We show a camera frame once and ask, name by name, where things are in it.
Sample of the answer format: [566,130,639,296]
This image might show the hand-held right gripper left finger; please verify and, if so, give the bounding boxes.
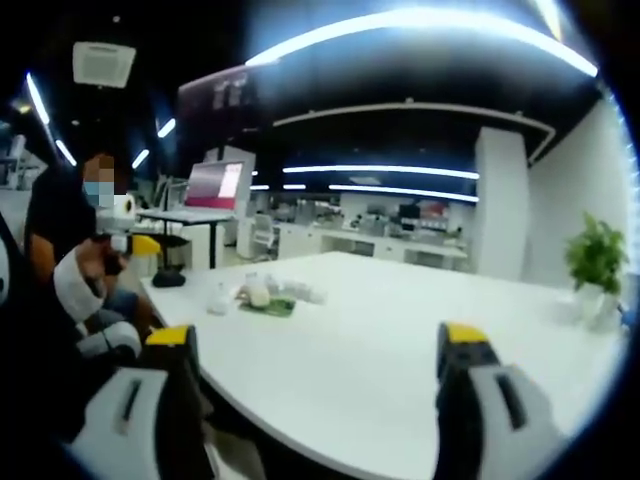
[69,324,221,480]

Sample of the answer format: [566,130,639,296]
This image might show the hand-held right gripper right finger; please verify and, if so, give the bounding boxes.
[434,323,567,480]

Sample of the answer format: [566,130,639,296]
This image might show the white skincare bottle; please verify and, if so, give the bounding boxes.
[206,281,234,317]

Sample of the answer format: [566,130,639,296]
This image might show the green storage area tray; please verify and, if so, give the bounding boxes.
[237,296,297,319]

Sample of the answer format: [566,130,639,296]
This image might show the person's left hand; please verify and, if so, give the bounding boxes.
[74,238,121,287]

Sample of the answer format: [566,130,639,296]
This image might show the black pouch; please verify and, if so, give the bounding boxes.
[151,269,188,289]

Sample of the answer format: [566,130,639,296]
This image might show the white standing desk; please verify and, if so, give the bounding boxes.
[136,206,237,271]

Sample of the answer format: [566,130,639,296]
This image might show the person in black shirt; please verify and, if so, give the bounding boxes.
[23,162,99,261]

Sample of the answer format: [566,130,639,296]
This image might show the person's legs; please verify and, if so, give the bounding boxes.
[97,290,154,339]

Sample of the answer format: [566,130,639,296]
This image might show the pink display screen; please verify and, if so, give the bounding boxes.
[183,160,247,212]

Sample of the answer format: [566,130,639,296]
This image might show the white office chair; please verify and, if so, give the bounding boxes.
[251,213,279,257]

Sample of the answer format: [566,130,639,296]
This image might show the white plant pot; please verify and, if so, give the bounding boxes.
[573,282,622,332]

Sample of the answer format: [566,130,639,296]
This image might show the ceiling air conditioner vent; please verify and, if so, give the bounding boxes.
[72,41,138,91]

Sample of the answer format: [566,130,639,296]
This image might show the green potted plant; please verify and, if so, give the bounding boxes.
[564,211,630,296]

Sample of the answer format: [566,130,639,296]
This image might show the white background counter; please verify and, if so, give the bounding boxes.
[277,219,472,274]

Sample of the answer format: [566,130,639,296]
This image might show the curved ceiling light strip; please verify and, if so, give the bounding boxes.
[243,8,600,79]

